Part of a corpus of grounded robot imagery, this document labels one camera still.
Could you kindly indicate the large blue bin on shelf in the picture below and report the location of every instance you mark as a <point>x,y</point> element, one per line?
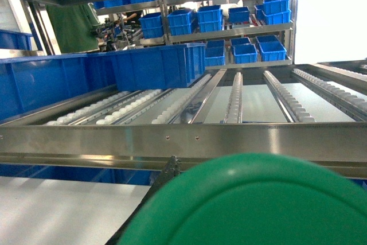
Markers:
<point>159,67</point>

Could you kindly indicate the black serrated right gripper finger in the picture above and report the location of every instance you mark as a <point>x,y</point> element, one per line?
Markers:
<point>171,170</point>

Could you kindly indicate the person in green shirt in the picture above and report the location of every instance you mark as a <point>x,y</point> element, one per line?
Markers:
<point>72,27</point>

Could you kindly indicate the steel shelf front rail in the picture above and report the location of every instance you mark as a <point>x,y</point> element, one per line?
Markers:
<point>340,147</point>

